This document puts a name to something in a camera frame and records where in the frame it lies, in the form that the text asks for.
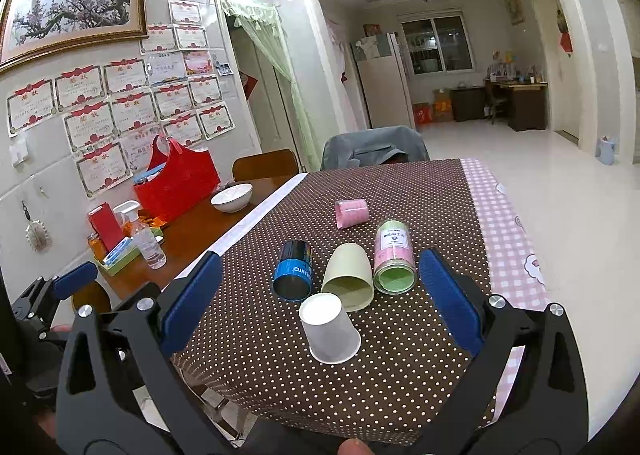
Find grey covered chair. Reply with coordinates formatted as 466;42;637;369
321;126;430;171

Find wooden chair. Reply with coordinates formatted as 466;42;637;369
232;149;299;182
72;281;112;313

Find wall certificates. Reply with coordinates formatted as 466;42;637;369
6;0;234;198

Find green door curtain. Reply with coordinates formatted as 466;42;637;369
217;0;320;171

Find light blue bin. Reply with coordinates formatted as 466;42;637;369
596;136;617;166

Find person's right hand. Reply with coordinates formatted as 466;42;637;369
337;439;374;455

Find round wall hanger ornament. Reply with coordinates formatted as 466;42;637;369
21;200;51;253

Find window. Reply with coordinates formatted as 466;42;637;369
401;14;474;76

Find brown polka dot tablecloth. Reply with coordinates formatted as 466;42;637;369
175;159;490;445

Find blue black can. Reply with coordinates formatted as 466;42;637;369
271;241;312;302

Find red packet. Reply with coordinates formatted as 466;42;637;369
87;202;125;253

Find pink green labelled jar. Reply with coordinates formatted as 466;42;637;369
373;220;416;295

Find person's left hand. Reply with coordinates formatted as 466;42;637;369
36;324;72;439

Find dark low cabinet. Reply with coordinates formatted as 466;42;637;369
450;86;485;122

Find white ceramic bowl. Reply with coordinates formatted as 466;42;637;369
210;183;253;213

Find wooden chair near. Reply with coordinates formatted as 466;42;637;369
72;281;112;313

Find wooden chair far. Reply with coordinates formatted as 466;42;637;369
232;149;299;182

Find dark wooden desk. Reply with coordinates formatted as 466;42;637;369
485;80;548;132

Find orange cardboard boxes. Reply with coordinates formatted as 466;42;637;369
412;89;454;126

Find small pink cup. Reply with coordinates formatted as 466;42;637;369
335;199;370;230

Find white paper cup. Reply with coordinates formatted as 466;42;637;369
298;293;361;365

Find green tray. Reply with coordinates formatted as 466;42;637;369
96;241;141;276

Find framed blossom painting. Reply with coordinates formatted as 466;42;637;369
1;0;148;71

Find clear spray bottle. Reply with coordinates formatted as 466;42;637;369
114;200;166;270

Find pale green cup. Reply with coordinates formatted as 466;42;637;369
321;243;375;313

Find red bag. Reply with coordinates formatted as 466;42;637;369
134;135;220;223

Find pink checked cloth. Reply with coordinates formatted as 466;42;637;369
459;157;551;405

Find white refrigerator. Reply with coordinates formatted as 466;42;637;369
352;32;416;129

